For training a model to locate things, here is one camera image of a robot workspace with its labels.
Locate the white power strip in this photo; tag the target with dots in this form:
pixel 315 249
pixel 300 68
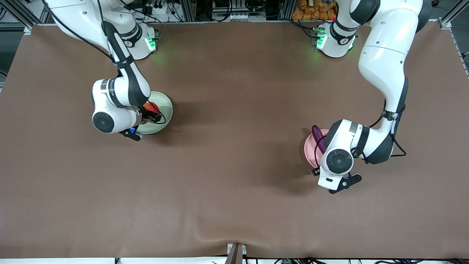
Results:
pixel 157 7

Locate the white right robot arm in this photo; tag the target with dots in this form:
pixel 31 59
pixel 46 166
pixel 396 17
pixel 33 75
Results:
pixel 73 14

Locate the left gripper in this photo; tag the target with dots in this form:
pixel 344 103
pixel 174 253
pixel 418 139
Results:
pixel 315 171

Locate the bag of orange items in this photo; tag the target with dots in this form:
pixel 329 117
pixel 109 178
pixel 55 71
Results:
pixel 315 11

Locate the red pomegranate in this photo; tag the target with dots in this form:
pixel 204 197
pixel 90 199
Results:
pixel 151 107

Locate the white terminal block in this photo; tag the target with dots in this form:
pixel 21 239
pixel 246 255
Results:
pixel 247 17

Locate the metal bracket at table edge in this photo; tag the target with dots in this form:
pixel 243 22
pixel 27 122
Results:
pixel 236 253

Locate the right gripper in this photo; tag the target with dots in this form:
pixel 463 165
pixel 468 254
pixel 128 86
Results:
pixel 151 116

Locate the light green round plate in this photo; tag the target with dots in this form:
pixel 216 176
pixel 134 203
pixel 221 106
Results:
pixel 163 104

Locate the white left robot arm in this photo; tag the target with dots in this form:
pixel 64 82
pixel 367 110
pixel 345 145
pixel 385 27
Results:
pixel 384 55

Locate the brown table cloth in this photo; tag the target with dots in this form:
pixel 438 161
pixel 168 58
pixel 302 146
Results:
pixel 234 201

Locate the pink round plate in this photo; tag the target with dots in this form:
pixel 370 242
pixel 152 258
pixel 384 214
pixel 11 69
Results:
pixel 309 150

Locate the purple eggplant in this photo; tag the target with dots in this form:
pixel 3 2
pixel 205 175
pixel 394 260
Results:
pixel 318 137

